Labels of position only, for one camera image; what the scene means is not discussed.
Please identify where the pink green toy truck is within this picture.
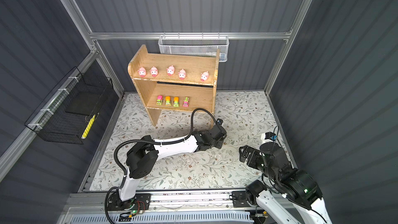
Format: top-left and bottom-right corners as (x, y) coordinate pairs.
(183, 96), (189, 107)

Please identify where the orange green mixer truck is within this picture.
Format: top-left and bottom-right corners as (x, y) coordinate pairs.
(173, 97), (179, 107)
(165, 96), (172, 106)

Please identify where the pink pig toy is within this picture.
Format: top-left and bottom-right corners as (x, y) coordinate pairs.
(137, 67), (147, 77)
(150, 66), (159, 77)
(166, 65), (175, 76)
(178, 69), (186, 80)
(201, 71), (209, 82)

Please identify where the pink pig toy front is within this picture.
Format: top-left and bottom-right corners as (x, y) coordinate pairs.
(166, 65), (175, 76)

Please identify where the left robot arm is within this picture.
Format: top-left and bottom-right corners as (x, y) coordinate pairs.
(105, 108), (227, 209)

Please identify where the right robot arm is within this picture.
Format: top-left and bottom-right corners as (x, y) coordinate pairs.
(230, 142), (332, 224)

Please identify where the wooden two-tier shelf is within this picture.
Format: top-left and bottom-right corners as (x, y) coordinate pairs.
(127, 45), (219, 125)

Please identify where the white vented cover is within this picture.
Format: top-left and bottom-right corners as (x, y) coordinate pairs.
(69, 211), (254, 224)

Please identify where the yellow corn toy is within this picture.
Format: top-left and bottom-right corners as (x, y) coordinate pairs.
(81, 115), (96, 140)

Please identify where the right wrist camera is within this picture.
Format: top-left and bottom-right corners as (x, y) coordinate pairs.
(260, 132), (277, 143)

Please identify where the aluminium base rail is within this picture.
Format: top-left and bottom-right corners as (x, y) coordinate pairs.
(66, 187), (315, 212)

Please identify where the white wire mesh basket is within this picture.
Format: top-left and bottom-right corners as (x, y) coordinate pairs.
(158, 36), (230, 57)

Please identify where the black wire basket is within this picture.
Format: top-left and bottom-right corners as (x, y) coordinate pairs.
(25, 68), (113, 145)

